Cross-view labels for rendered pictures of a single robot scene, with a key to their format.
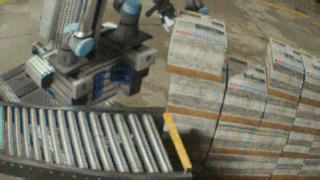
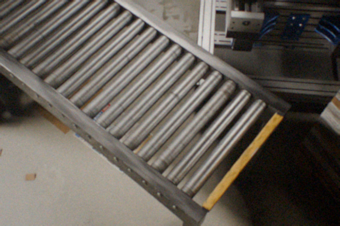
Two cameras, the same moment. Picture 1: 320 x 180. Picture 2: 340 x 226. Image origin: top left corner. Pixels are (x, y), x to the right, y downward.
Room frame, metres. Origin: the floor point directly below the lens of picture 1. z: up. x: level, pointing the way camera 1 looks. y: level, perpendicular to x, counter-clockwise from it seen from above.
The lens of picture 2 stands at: (1.56, -0.40, 2.09)
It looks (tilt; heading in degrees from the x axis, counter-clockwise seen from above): 62 degrees down; 56
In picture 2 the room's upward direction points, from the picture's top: 2 degrees clockwise
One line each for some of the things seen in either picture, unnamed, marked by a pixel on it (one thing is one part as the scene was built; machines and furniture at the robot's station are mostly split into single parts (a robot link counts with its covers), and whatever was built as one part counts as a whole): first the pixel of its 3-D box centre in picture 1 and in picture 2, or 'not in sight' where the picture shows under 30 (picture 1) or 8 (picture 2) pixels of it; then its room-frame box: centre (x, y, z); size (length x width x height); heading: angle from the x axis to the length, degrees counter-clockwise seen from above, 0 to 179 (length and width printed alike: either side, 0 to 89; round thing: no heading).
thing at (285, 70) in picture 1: (285, 69); not in sight; (2.76, -0.77, 0.95); 0.38 x 0.29 x 0.23; 177
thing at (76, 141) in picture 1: (76, 142); (141, 85); (1.92, 0.34, 0.77); 0.47 x 0.05 x 0.05; 18
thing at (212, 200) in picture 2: (178, 142); (244, 159); (2.06, -0.12, 0.81); 0.43 x 0.03 x 0.02; 18
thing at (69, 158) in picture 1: (65, 140); (128, 76); (1.90, 0.40, 0.77); 0.47 x 0.05 x 0.05; 18
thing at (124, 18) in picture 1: (130, 10); not in sight; (2.98, 0.25, 0.98); 0.13 x 0.12 x 0.14; 32
